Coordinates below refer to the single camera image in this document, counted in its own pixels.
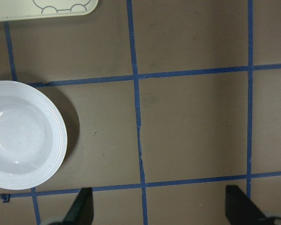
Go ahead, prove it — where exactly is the white ribbed plate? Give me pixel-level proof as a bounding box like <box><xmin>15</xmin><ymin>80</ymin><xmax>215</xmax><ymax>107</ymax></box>
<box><xmin>0</xmin><ymin>81</ymin><xmax>67</xmax><ymax>190</ymax></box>

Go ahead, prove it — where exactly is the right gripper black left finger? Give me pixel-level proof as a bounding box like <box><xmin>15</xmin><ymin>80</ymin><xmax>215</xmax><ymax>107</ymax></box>
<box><xmin>62</xmin><ymin>187</ymin><xmax>94</xmax><ymax>223</ymax></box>

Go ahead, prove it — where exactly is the cream bear tray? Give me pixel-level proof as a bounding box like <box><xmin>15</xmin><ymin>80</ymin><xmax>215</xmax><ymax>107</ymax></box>
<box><xmin>0</xmin><ymin>0</ymin><xmax>99</xmax><ymax>22</ymax></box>

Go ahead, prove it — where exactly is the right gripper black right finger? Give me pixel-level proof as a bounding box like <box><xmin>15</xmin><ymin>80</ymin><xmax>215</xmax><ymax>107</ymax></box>
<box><xmin>225</xmin><ymin>185</ymin><xmax>266</xmax><ymax>225</ymax></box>

